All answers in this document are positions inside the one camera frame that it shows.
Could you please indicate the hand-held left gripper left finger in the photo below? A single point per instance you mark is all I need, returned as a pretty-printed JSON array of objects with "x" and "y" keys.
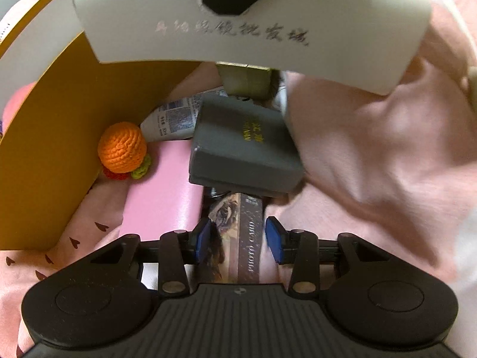
[{"x": 203, "y": 242}]

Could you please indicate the small beige cardboard box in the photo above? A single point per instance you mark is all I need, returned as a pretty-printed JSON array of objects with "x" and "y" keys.
[{"x": 246, "y": 82}]

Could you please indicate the pink fluffy plush toy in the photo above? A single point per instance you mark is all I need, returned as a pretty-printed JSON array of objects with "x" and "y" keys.
[{"x": 13, "y": 108}]

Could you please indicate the white lotion tube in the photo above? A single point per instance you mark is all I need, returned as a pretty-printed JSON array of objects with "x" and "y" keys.
[{"x": 171, "y": 119}]

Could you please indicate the grey hinged box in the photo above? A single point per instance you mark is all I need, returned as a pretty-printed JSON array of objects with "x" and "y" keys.
[{"x": 246, "y": 145}]

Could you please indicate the pink leather wallet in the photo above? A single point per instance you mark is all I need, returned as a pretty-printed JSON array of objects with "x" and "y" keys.
[{"x": 164, "y": 194}]

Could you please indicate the orange crochet toy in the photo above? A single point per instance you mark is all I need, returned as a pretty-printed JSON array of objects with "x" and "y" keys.
[{"x": 121, "y": 147}]

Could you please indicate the pink printed blanket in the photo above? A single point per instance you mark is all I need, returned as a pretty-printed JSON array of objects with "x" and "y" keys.
[{"x": 372, "y": 156}]

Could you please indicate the dark photo card box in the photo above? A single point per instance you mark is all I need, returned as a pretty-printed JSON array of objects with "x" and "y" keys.
[{"x": 238, "y": 238}]

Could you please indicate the orange cardboard box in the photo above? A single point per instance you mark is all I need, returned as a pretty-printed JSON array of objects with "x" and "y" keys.
[{"x": 44, "y": 156}]

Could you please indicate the white glasses case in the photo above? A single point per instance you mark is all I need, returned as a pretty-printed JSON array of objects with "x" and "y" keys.
[{"x": 149, "y": 7}]

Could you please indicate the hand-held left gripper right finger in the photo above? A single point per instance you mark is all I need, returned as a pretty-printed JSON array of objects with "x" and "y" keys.
[{"x": 275, "y": 242}]

